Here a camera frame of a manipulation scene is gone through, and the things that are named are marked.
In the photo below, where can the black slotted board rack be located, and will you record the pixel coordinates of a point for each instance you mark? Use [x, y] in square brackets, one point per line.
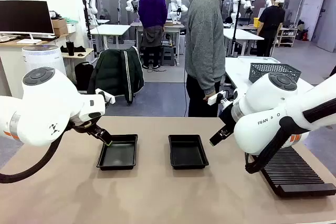
[294, 174]

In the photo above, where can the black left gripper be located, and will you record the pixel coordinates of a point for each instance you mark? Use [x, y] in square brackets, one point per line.
[86, 127]

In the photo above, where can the grey step stool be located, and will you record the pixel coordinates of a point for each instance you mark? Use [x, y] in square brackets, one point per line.
[168, 56]

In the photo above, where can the grey plastic basket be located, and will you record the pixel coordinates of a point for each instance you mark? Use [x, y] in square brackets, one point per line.
[262, 70]

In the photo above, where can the person in black t-shirt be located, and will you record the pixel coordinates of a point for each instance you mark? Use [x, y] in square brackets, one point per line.
[270, 19]

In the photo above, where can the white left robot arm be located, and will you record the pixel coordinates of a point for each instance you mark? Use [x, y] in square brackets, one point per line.
[47, 103]

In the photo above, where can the white air purifier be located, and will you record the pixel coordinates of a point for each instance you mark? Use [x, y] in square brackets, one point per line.
[44, 58]

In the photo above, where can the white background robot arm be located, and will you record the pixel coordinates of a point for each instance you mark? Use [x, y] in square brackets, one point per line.
[174, 6]
[241, 3]
[92, 3]
[132, 3]

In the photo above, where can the black backpack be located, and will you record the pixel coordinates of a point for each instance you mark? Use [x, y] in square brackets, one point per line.
[84, 75]

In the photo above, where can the person's right hand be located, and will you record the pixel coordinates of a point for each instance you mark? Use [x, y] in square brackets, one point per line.
[209, 97]

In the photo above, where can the black tumbler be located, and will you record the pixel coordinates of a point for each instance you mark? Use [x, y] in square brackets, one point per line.
[70, 48]

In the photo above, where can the small wooden side table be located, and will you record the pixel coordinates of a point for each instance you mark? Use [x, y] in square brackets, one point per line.
[86, 52]

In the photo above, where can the white background table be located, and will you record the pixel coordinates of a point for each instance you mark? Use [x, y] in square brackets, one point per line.
[244, 33]

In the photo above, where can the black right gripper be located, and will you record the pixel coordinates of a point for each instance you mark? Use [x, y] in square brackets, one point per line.
[228, 117]

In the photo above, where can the wooden monitor desk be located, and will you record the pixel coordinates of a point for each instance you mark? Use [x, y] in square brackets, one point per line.
[10, 42]

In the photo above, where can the yellow bin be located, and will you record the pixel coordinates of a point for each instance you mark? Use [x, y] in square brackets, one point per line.
[256, 22]

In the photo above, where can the black computer monitor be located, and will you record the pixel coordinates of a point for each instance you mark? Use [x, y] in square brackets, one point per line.
[23, 16]

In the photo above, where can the grey background robot table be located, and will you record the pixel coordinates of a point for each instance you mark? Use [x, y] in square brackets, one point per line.
[174, 26]

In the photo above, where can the large white work table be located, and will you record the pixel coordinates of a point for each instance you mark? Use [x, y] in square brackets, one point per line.
[236, 69]

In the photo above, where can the person's right forearm grey sleeve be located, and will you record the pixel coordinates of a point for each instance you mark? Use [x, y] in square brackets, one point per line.
[210, 82]

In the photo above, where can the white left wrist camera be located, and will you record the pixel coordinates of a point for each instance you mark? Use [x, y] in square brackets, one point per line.
[109, 98]

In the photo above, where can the person in grey sweater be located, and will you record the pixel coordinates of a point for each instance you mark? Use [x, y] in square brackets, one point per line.
[204, 37]

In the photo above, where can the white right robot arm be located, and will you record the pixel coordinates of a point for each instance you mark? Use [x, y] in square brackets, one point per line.
[262, 129]

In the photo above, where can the dark green puffer jacket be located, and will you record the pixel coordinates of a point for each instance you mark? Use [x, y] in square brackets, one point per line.
[110, 74]

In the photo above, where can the black plastic ESD tray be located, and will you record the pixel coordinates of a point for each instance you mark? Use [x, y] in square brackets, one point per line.
[118, 155]
[187, 154]

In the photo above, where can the brown cardboard box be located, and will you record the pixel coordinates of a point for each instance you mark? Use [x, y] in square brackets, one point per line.
[60, 26]

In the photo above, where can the black cloth on side table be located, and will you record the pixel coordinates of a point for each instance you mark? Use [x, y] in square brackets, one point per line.
[78, 49]

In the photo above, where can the person in purple hoodie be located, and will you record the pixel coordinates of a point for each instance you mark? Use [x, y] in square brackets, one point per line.
[152, 9]

